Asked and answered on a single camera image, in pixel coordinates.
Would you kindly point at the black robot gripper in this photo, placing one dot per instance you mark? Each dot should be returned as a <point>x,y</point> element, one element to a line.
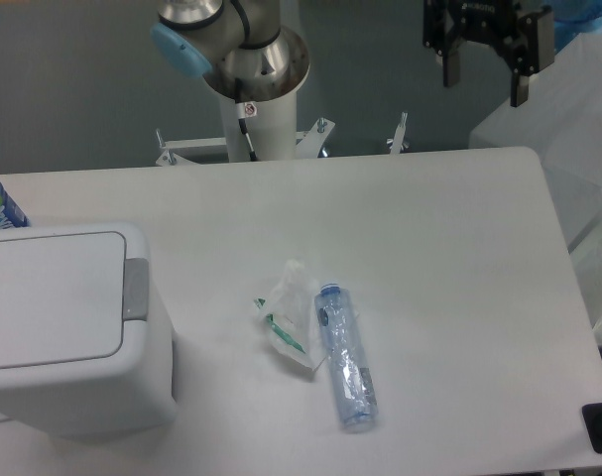
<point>520,31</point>

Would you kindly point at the white trash can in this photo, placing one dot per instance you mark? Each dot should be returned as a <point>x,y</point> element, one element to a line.
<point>69,364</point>

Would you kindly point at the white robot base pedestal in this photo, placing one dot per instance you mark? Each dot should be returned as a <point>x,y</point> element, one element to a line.
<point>258,130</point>

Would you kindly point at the clear blue plastic bottle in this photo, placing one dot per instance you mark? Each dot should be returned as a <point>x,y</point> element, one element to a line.
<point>349,372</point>

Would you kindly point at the silver robot arm blue cap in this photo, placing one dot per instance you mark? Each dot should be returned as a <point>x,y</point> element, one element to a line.
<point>246,54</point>

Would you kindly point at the blue plastic bag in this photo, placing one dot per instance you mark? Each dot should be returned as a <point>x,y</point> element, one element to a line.
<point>572,18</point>

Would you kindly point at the metal clamp bolt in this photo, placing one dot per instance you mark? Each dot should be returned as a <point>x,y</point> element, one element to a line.
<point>398,143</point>

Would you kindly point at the grey trash can latch button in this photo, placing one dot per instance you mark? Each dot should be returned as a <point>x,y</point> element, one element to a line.
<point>136,289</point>

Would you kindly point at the crumpled clear plastic bag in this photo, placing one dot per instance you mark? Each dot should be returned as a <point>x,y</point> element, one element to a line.
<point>288,318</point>

